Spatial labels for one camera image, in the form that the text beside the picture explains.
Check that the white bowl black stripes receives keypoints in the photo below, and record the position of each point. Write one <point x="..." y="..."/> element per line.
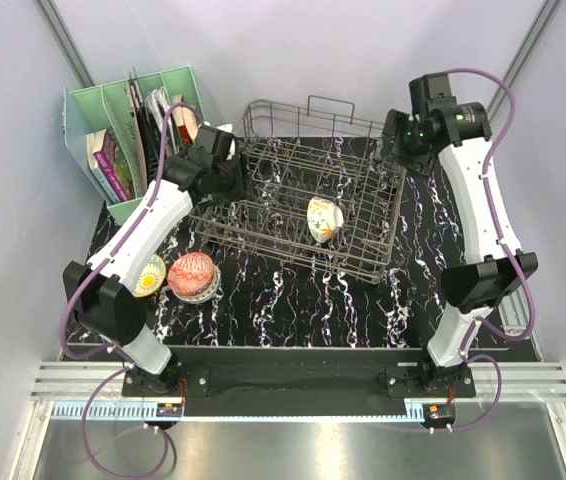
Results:
<point x="213" y="284"/>

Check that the white papers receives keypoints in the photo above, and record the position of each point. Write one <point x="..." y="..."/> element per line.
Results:
<point x="157" y="104"/>

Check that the blue zigzag pattern bowl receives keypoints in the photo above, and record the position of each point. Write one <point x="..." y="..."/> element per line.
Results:
<point x="191" y="274"/>

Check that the plain white bowl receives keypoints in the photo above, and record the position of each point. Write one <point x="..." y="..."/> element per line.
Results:
<point x="199" y="298"/>

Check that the grey wire dish rack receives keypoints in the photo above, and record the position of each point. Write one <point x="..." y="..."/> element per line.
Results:
<point x="295" y="153"/>

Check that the green floral bowl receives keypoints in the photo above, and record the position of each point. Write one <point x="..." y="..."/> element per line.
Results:
<point x="324" y="219"/>

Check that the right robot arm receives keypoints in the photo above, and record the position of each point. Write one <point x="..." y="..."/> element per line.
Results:
<point x="440" y="131"/>

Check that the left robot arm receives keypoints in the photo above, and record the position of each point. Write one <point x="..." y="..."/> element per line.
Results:
<point x="100" y="291"/>

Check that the pink folder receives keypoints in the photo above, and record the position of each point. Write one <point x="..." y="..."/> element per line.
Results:
<point x="140" y="156"/>

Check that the yellow checked bowl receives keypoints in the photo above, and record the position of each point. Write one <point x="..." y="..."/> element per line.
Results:
<point x="151" y="278"/>

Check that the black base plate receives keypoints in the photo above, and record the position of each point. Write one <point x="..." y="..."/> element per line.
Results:
<point x="280" y="383"/>

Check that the green file organizer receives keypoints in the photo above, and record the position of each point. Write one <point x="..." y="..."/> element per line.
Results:
<point x="106" y="106"/>

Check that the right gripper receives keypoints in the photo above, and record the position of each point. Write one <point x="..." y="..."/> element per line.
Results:
<point x="395" y="123"/>

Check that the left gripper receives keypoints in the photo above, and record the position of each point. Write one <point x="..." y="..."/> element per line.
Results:
<point x="239" y="164"/>

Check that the red book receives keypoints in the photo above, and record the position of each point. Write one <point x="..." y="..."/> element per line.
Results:
<point x="187" y="124"/>

